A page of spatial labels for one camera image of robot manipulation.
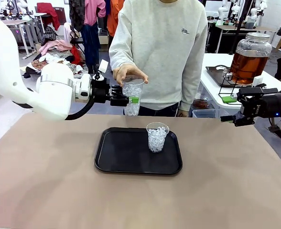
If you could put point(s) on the pile of mixed clothes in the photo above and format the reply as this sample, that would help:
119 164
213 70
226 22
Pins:
57 47

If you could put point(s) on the pink hanging garment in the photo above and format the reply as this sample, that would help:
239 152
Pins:
94 12

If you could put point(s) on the clear bowl with tea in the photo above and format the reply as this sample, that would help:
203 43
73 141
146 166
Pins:
201 102

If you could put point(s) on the grey sleeved left forearm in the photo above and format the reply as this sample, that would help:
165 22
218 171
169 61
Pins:
190 93

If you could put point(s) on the dark tray under dispenser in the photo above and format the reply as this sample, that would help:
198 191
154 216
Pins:
214 75

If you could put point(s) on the clear plastic storage box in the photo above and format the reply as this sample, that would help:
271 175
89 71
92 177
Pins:
206 113

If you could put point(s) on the grey background workbench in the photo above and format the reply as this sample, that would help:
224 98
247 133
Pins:
23 26

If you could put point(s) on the dark patterned hanging garment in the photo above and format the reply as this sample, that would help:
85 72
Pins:
76 14

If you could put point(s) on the short clear cup with ice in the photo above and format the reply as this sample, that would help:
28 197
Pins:
157 140

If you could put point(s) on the grey sleeved right forearm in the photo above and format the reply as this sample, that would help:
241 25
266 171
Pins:
121 59

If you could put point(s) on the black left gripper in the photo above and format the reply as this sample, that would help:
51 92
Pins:
101 91

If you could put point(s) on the tall clear cup with ice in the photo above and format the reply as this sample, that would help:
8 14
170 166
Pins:
132 89

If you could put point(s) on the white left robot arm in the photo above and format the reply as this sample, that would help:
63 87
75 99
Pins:
54 95

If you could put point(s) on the brown background desk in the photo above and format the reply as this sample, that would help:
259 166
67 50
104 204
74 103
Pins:
238 29

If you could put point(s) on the glass tea dispenser jar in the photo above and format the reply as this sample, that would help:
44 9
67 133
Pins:
250 62

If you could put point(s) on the person in grey sweatshirt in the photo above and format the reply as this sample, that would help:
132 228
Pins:
162 52

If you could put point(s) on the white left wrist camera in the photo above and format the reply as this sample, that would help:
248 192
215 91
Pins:
103 66

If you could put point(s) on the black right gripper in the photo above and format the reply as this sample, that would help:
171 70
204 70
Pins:
262 102

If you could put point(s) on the person's left hand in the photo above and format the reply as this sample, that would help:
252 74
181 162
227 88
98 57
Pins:
182 113

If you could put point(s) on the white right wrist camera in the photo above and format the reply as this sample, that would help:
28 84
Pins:
258 81

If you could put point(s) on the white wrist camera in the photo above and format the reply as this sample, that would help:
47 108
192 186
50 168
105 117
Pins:
103 66
258 81

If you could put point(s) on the red hanging garment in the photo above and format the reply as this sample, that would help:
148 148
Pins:
48 13

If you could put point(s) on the black tripod pole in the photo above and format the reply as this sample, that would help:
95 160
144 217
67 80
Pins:
241 21

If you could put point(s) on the blue hanging garment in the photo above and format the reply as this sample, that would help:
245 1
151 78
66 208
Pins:
90 47

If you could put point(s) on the white side table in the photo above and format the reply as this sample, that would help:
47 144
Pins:
212 59

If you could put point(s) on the orange garment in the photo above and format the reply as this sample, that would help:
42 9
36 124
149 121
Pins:
113 16

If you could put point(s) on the person's right hand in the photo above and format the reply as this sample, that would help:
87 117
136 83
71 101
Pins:
128 71

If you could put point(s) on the black plastic serving tray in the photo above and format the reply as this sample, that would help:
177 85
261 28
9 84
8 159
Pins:
131 155

